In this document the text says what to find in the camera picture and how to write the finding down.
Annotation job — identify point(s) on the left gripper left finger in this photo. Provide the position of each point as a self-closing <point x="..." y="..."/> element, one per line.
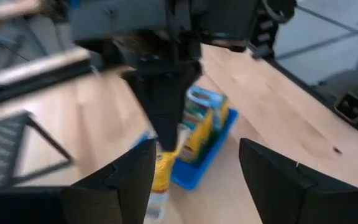
<point x="113" y="196"/>

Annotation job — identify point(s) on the blue plastic basket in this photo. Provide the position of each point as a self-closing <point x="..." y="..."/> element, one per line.
<point x="197" y="171"/>

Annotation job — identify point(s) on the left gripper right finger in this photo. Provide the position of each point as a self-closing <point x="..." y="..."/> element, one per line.
<point x="291" y="196"/>

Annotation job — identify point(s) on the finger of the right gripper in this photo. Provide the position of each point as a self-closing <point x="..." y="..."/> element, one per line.
<point x="182" y="99"/>
<point x="154" y="105"/>

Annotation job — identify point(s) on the small yellow crayon pack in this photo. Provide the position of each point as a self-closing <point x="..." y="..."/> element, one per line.
<point x="163" y="174"/>

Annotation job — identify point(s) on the black perforated metal riser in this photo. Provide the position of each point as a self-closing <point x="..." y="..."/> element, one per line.
<point x="2" y="149"/>

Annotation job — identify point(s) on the yellow green crayon box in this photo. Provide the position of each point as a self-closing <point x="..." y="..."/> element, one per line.
<point x="202" y="124"/>

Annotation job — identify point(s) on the wooden background desk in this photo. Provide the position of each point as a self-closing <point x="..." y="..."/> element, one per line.
<point x="8" y="7"/>

